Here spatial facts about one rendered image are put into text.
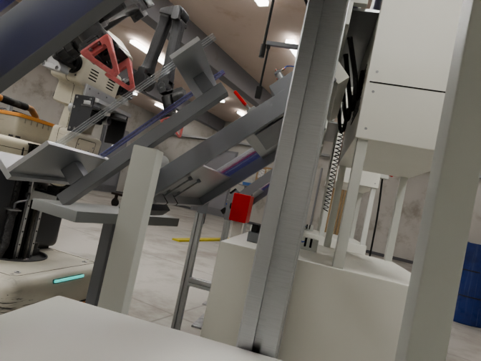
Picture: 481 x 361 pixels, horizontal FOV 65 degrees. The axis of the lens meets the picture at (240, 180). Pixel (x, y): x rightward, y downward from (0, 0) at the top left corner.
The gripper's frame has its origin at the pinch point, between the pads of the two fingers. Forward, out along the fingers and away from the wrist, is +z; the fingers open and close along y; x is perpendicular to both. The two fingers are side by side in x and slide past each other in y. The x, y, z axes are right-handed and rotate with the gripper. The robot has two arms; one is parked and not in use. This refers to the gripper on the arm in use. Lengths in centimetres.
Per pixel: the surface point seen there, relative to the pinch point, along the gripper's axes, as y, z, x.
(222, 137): 36.1, 14.9, -11.4
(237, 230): 141, 42, 10
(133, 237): 9.2, 28.4, 19.6
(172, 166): 38.0, 13.0, 6.4
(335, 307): 32, 74, -10
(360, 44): 54, 12, -71
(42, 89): 871, -556, 290
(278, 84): 38, 11, -36
